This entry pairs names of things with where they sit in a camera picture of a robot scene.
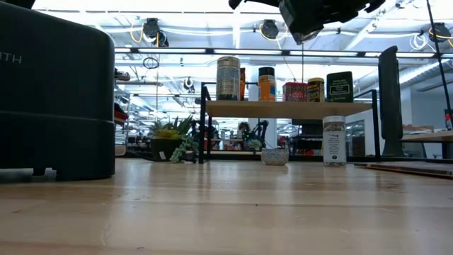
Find black-lid orange spice bottle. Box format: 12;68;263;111
258;66;277;103

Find long LED light bar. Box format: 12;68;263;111
115;47;436;57

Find potted succulent plant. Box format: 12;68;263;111
147;115;200;164

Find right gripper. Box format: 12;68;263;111
228;0;386;24

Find white-lid spice jar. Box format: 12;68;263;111
322;115;347;168

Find red spice tin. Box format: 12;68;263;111
282;81;308;103

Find background wooden table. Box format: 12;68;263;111
399;130;453;160

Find beige paper cup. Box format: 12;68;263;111
215;55;241;102

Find green-lid glass spice jar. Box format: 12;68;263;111
278;0;323;46

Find black two-slot toaster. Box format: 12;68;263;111
0;1;131;181

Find wooden shelf black legs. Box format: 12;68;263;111
197;81;382;164

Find tall black rounded tower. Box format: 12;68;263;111
377;45;405;158

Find yellow-lid spice jar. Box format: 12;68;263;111
306;76;326;103

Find thin black pole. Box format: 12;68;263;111
425;0;453;120

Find green pepper tin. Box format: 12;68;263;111
326;70;355;103

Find hanging black cable ring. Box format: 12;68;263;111
142;56;161;70

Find orange seasoning packet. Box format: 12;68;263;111
239;67;247;102

